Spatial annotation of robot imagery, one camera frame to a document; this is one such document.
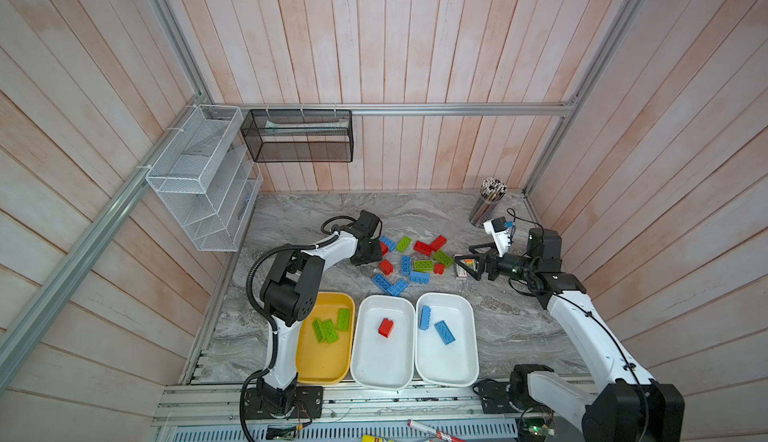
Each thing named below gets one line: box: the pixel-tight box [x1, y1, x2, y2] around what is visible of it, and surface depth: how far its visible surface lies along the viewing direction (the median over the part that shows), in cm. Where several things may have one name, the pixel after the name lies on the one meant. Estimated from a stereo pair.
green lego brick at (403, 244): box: [396, 236, 412, 252], surface depth 106 cm
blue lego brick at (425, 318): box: [419, 305, 431, 331], surface depth 87 cm
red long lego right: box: [424, 235, 448, 257], surface depth 105 cm
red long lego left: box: [413, 240, 433, 257], surface depth 104 cm
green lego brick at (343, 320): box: [336, 308, 350, 331], surface depth 88 cm
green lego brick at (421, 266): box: [413, 260, 434, 273], surface depth 100 cm
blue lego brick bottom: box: [434, 320, 456, 345], surface depth 85 cm
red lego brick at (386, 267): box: [379, 259, 395, 276], surface depth 100 cm
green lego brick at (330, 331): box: [322, 319, 339, 344], surface depth 86 cm
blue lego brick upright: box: [402, 256, 411, 276], surface depth 100 cm
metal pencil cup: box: [469, 178, 508, 228], surface depth 100 cm
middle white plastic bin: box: [350, 295, 416, 390], surface depth 84 cm
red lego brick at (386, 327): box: [378, 318, 394, 339], surface depth 85 cm
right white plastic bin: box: [415, 292, 479, 387], surface depth 85 cm
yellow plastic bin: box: [296, 291, 356, 385], surface depth 84 cm
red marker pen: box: [407, 419, 468, 442], surface depth 71 cm
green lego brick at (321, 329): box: [312, 318, 329, 344], surface depth 85 cm
